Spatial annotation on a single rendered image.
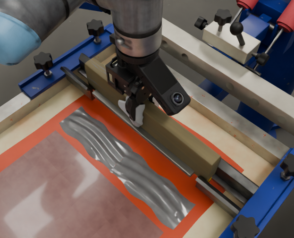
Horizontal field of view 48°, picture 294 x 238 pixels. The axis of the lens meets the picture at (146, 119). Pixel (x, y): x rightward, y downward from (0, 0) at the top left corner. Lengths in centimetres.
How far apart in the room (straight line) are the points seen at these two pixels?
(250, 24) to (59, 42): 173
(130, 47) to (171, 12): 212
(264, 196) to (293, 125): 17
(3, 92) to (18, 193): 154
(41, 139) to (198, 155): 37
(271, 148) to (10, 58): 54
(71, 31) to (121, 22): 203
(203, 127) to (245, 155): 11
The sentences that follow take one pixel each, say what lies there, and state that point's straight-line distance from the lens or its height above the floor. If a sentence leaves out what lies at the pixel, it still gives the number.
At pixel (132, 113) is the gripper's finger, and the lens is 62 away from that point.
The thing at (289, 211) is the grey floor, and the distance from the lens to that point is 183.
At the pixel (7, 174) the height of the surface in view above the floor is 96.
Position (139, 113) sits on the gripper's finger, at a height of 108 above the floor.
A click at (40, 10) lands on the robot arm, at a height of 135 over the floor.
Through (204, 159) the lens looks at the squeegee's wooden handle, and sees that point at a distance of 60.
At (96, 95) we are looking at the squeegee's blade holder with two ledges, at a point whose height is 101.
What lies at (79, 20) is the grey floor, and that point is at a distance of 260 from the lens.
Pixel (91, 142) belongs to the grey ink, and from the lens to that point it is 76.
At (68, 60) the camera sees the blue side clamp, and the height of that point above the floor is 100.
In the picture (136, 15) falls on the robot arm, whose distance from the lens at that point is 47.
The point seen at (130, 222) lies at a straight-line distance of 68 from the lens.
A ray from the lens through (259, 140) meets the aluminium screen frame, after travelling 75.
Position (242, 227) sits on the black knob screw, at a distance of 59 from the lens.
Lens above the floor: 160
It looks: 56 degrees down
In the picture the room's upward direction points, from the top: straight up
